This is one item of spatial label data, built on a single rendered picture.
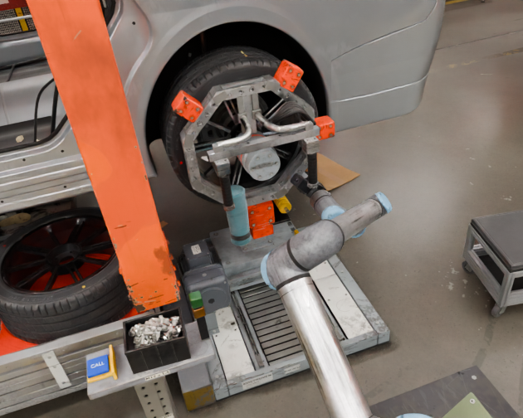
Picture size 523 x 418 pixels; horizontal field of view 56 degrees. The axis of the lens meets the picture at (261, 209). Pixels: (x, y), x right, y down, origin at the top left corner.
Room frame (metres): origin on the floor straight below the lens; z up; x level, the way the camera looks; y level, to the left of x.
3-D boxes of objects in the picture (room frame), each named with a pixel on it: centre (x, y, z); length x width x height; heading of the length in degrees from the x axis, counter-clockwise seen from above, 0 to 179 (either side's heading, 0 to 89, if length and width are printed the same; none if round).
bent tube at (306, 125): (1.68, -0.11, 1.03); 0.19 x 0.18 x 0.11; 14
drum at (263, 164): (1.70, 0.00, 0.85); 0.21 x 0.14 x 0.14; 14
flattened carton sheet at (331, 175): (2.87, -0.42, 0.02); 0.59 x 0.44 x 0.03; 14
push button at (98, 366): (1.06, 0.61, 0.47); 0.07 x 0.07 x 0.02; 14
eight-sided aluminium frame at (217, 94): (1.77, 0.01, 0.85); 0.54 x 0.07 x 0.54; 104
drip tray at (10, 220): (2.62, 1.48, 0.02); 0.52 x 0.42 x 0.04; 99
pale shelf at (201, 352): (1.11, 0.44, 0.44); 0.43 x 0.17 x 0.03; 104
